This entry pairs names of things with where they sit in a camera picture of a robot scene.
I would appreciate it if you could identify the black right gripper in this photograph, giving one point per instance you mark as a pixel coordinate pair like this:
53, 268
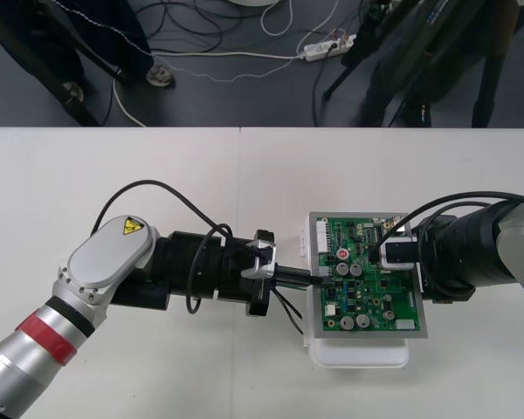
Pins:
428, 279

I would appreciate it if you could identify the green circuit board grey frame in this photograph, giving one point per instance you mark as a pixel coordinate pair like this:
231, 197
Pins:
375, 297

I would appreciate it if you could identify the white power strip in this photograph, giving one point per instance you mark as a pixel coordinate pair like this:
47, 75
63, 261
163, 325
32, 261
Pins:
321, 50

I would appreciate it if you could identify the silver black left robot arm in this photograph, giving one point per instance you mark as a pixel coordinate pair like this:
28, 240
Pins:
109, 257

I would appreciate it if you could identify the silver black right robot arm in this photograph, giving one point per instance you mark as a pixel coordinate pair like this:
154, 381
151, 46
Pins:
484, 249

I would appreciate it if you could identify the black tripod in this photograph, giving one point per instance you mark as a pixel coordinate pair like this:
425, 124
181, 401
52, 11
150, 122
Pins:
484, 105

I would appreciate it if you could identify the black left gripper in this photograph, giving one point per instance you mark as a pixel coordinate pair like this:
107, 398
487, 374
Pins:
257, 301

